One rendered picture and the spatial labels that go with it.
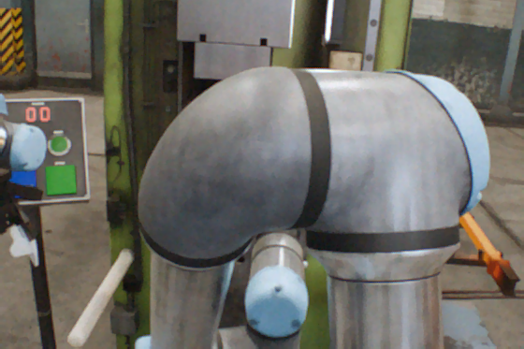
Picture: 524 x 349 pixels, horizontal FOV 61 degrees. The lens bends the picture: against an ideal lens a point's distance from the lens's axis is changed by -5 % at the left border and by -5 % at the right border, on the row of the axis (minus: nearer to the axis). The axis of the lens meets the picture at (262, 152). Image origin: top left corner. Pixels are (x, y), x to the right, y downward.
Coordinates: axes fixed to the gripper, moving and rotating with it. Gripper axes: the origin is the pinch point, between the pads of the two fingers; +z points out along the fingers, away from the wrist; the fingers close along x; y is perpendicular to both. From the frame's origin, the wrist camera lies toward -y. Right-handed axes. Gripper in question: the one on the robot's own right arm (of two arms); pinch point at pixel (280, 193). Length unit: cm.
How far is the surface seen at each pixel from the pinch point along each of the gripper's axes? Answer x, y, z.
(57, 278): -115, 107, 128
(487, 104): 329, 66, 633
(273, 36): -3.8, -27.8, 40.4
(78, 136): -54, 0, 33
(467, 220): 53, 17, 35
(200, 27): -23, -29, 40
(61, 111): -59, -6, 34
